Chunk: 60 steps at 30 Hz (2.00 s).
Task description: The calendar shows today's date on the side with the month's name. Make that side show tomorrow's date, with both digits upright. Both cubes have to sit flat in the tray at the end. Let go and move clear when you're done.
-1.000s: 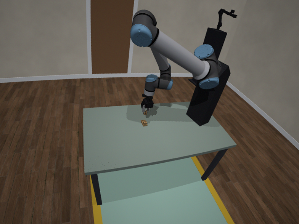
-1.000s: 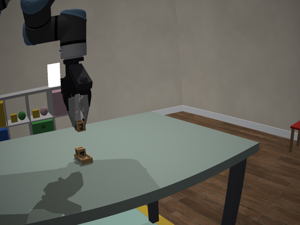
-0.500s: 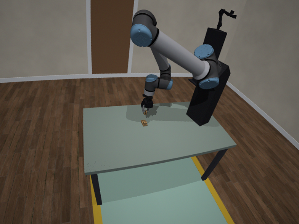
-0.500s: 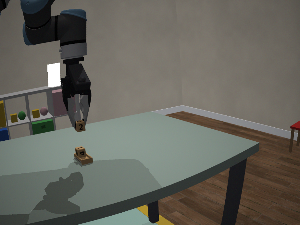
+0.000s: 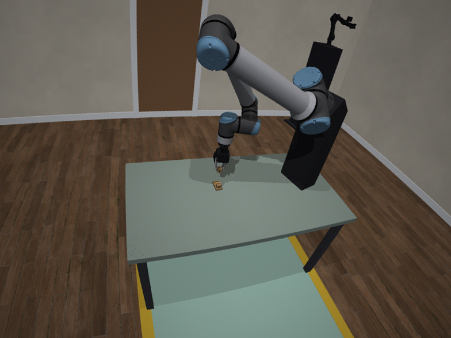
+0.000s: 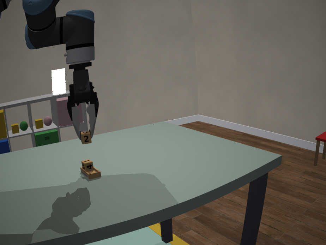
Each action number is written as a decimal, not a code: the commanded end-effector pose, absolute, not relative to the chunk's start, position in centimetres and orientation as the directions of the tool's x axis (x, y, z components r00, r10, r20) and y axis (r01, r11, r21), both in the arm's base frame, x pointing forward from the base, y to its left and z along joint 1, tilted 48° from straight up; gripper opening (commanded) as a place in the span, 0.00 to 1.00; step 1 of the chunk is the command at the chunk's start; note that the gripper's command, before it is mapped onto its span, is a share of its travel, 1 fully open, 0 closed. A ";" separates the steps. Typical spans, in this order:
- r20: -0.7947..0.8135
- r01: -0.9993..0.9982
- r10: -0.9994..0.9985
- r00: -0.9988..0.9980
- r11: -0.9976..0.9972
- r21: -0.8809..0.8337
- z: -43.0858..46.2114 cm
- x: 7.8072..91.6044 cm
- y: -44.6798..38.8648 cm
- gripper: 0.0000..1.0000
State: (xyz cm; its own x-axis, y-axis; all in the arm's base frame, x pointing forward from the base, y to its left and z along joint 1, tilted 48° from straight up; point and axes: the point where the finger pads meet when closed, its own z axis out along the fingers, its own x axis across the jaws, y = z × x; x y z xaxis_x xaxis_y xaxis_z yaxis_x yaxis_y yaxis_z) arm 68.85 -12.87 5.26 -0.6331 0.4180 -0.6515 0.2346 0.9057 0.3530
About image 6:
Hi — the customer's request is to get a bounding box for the brown number cube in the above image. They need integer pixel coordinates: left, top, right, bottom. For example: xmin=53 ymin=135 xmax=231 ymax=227
xmin=81 ymin=131 xmax=92 ymax=144
xmin=81 ymin=159 xmax=94 ymax=172

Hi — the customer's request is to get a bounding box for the brown wooden tray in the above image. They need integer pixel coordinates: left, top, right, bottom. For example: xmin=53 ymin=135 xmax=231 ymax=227
xmin=80 ymin=167 xmax=101 ymax=179

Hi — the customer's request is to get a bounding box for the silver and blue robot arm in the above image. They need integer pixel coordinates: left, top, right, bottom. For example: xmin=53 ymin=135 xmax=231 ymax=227
xmin=22 ymin=0 xmax=95 ymax=100

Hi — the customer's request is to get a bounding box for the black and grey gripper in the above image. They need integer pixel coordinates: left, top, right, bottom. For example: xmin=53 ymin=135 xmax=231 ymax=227
xmin=67 ymin=62 xmax=99 ymax=140

